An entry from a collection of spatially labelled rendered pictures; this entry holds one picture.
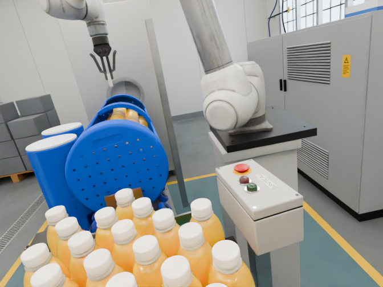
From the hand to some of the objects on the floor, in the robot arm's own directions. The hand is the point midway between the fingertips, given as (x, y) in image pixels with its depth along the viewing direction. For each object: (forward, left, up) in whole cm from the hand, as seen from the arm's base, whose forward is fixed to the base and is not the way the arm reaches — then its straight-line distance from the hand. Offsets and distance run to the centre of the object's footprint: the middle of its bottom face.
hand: (109, 80), depth 123 cm
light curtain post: (-8, -76, -139) cm, 158 cm away
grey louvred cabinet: (-147, -139, -143) cm, 248 cm away
